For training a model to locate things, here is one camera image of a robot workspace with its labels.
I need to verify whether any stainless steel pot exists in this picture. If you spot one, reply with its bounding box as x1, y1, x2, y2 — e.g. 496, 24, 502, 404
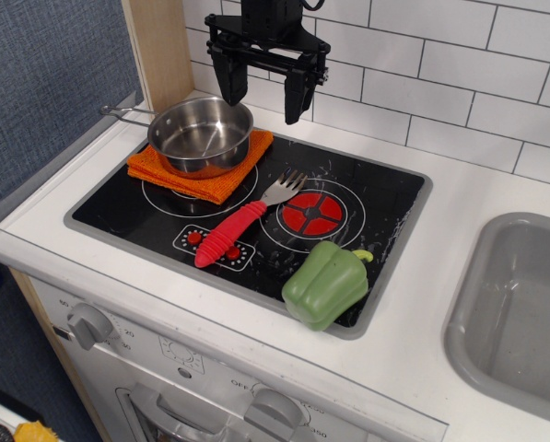
100, 96, 255, 180

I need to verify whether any grey timer knob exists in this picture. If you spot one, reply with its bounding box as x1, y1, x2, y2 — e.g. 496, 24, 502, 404
67, 303, 113, 350

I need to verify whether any red handled metal fork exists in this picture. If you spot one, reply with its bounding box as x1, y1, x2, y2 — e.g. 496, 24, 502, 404
194, 170, 308, 268

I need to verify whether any orange folded cloth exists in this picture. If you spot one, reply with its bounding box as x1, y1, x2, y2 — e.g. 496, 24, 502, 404
127, 130, 274, 205

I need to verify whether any wooden side panel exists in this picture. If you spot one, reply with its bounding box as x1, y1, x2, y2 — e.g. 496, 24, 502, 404
121, 0, 194, 111

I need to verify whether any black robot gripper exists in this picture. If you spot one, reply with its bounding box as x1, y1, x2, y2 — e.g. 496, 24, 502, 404
205, 1, 331, 125

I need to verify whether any yellow object at corner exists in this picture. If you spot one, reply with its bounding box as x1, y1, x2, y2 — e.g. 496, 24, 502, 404
13, 421, 59, 442

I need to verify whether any silver oven door handle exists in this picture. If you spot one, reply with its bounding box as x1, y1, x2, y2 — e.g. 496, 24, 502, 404
128, 384, 239, 441

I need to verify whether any grey sink basin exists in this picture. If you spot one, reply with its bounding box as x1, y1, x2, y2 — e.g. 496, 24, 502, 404
444, 213, 550, 421

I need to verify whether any green toy capsicum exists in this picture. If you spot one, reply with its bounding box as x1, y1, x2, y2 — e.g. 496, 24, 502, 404
282, 240, 373, 332

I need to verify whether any grey oven knob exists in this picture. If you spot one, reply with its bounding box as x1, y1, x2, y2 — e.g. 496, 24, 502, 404
243, 389, 304, 441

